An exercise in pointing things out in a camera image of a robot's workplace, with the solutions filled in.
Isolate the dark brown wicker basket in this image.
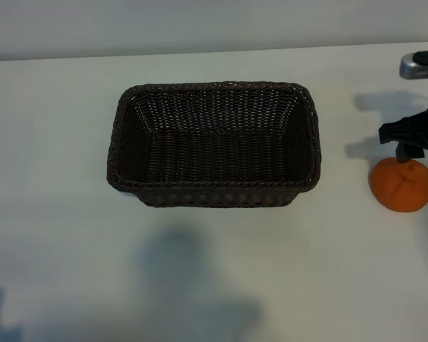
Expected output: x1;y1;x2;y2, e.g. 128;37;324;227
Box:
106;81;322;209

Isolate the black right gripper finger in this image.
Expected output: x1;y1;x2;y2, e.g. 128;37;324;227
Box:
378;105;428;145
394;141;427;165

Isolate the orange fruit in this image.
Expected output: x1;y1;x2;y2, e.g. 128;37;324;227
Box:
369;158;428;214

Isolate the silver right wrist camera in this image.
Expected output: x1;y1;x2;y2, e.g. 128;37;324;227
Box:
399;53;428;80

